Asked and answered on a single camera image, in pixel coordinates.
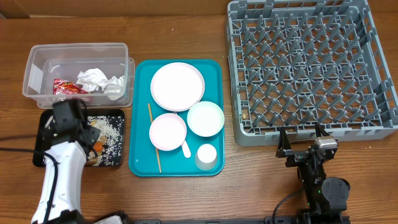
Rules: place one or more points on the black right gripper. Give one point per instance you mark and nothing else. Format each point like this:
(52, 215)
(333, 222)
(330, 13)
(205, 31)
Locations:
(298, 155)

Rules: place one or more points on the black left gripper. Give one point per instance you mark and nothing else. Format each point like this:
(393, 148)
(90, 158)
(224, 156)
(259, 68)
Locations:
(96, 132)

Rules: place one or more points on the red snack wrapper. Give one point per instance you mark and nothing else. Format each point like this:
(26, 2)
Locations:
(64, 89)

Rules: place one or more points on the orange carrot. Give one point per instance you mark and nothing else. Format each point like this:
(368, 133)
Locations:
(99, 146)

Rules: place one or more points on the white napkin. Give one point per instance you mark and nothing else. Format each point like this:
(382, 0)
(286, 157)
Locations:
(92, 80)
(114, 88)

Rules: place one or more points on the white bowl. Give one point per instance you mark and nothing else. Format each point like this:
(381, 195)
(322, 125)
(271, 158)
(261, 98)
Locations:
(205, 119)

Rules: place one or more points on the bowl with rice and nuts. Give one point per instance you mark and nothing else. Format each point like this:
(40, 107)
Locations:
(162, 125)

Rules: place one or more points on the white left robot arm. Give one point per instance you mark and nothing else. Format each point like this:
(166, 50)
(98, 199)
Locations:
(60, 195)

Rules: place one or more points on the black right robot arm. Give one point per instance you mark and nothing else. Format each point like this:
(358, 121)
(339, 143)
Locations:
(326, 196)

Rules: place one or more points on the grey dishwasher rack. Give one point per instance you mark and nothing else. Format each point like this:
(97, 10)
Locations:
(296, 64)

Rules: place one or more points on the spilled rice and nuts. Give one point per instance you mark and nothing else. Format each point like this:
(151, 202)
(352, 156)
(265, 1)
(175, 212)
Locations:
(112, 133)

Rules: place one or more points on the black tray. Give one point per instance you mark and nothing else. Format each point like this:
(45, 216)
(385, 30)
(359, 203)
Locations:
(67, 154)

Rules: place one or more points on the clear plastic bin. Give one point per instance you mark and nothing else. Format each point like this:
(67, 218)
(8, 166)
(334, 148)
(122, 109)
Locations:
(47, 63)

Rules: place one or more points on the wooden chopstick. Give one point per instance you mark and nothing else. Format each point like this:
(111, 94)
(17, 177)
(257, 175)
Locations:
(153, 139)

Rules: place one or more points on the frosted white cup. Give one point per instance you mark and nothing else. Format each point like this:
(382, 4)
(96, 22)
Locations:
(206, 157)

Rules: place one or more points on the teal plastic tray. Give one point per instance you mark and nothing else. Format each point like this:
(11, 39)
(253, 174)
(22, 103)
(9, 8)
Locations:
(143, 160)

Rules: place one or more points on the white plastic fork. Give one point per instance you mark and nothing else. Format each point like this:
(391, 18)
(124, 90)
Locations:
(179, 129)

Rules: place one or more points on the large white plate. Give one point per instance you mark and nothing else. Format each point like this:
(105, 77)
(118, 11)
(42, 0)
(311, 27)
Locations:
(177, 86)

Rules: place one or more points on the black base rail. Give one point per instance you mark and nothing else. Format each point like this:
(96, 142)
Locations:
(266, 220)

